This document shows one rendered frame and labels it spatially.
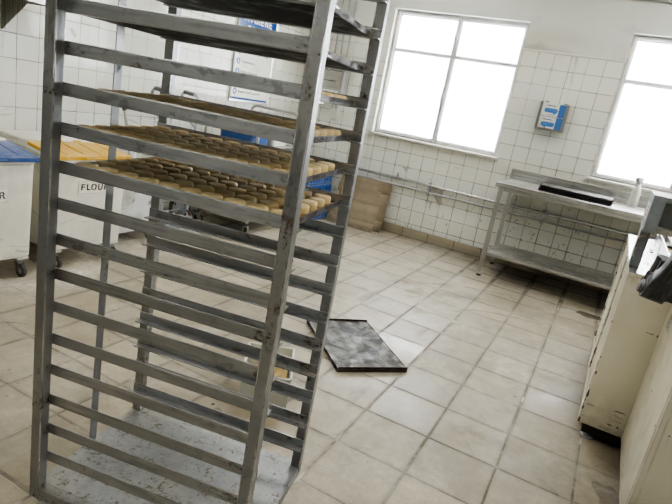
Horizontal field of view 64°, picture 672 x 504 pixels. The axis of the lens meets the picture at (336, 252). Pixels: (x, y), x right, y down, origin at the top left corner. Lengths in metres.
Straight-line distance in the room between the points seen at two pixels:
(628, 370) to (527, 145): 3.38
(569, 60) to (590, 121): 0.60
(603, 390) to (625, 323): 0.33
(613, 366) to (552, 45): 3.71
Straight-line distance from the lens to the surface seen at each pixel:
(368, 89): 1.52
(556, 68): 5.79
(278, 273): 1.15
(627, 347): 2.76
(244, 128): 1.18
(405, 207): 6.10
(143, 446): 1.95
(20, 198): 3.49
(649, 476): 2.21
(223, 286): 1.25
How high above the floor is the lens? 1.32
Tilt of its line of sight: 16 degrees down
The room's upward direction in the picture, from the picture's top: 11 degrees clockwise
